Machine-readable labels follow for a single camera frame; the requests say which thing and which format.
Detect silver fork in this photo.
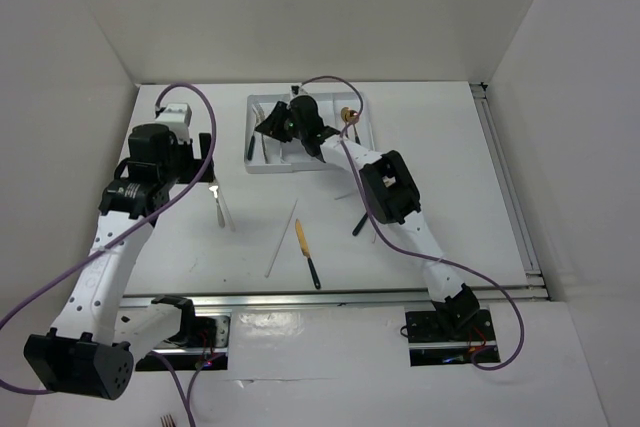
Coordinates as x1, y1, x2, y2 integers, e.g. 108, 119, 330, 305
209, 182, 226, 228
253, 103, 271, 164

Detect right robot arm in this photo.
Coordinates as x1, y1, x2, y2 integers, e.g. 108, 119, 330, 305
255, 94, 479, 339

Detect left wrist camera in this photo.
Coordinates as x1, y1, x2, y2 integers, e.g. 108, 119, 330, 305
155, 103, 192, 137

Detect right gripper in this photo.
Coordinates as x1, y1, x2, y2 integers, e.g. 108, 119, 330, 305
255, 102, 306, 144

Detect aluminium rail frame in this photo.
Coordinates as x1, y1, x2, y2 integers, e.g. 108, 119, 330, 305
123, 82, 548, 307

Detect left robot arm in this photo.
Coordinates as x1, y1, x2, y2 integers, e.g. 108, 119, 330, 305
23, 123, 213, 400

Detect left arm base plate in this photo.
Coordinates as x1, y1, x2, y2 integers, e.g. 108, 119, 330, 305
154, 314, 231, 372

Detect copper fork tines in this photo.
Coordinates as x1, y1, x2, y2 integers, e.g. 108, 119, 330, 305
160, 414, 176, 427

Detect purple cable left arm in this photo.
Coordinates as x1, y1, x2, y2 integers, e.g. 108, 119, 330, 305
0, 83, 217, 427

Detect gold spoon green handle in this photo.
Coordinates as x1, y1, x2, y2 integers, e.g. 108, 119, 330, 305
350, 111, 361, 145
340, 107, 353, 124

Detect white cutlery tray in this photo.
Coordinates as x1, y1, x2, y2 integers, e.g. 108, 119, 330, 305
244, 92, 381, 174

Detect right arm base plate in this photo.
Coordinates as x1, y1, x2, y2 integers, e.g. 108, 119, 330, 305
400, 309, 501, 367

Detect gold knife green handle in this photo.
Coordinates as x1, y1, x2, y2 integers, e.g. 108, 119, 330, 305
295, 219, 322, 290
351, 213, 368, 237

